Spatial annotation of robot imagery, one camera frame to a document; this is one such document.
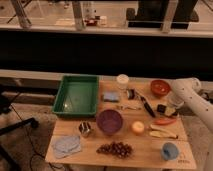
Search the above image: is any black handled knife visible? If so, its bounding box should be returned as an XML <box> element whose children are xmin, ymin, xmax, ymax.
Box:
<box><xmin>135</xmin><ymin>91</ymin><xmax>156</xmax><ymax>118</ymax></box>

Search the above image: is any blue cloth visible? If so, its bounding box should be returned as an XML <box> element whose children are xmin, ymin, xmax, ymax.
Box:
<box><xmin>51</xmin><ymin>135</ymin><xmax>81</xmax><ymax>159</ymax></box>

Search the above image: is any metal fork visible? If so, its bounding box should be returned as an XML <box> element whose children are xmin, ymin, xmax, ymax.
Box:
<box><xmin>116</xmin><ymin>105</ymin><xmax>141</xmax><ymax>110</ymax></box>

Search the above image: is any white lidded jar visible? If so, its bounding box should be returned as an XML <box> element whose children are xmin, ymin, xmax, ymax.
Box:
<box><xmin>116</xmin><ymin>74</ymin><xmax>129</xmax><ymax>90</ymax></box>

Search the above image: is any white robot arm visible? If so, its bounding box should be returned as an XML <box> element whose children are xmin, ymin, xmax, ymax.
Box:
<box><xmin>168</xmin><ymin>77</ymin><xmax>213</xmax><ymax>171</ymax></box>

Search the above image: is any blue sponge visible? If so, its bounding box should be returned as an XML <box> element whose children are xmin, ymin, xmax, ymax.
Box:
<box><xmin>103</xmin><ymin>92</ymin><xmax>119</xmax><ymax>102</ymax></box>

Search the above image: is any green plastic tray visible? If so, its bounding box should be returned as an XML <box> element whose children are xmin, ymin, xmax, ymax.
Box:
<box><xmin>52</xmin><ymin>76</ymin><xmax>99</xmax><ymax>118</ymax></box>

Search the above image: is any black yellow eraser block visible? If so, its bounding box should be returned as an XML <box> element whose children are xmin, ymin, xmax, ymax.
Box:
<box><xmin>157</xmin><ymin>104</ymin><xmax>178</xmax><ymax>117</ymax></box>

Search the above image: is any yellow apple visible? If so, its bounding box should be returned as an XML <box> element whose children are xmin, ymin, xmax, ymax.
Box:
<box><xmin>131</xmin><ymin>121</ymin><xmax>145</xmax><ymax>135</ymax></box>

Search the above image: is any purple bowl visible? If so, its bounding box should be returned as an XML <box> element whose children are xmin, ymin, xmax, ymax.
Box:
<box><xmin>96</xmin><ymin>109</ymin><xmax>123</xmax><ymax>135</ymax></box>

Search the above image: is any blue cup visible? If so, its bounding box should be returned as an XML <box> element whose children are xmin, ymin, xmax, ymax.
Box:
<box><xmin>161</xmin><ymin>142</ymin><xmax>179</xmax><ymax>161</ymax></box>

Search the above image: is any black office chair base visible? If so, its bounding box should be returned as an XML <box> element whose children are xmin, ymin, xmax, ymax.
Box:
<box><xmin>0</xmin><ymin>84</ymin><xmax>39</xmax><ymax>171</ymax></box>

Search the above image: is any bunch of dark grapes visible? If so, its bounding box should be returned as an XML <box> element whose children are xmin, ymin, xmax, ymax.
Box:
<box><xmin>96</xmin><ymin>142</ymin><xmax>133</xmax><ymax>158</ymax></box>

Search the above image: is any small black white can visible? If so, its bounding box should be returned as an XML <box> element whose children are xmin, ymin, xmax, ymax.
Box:
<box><xmin>126</xmin><ymin>89</ymin><xmax>135</xmax><ymax>100</ymax></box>

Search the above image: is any red bowl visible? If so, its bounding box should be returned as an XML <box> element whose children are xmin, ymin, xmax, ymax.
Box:
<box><xmin>150</xmin><ymin>79</ymin><xmax>171</xmax><ymax>98</ymax></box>

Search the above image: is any small metal cup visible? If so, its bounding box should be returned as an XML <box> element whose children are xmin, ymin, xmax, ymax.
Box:
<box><xmin>79</xmin><ymin>122</ymin><xmax>92</xmax><ymax>137</ymax></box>

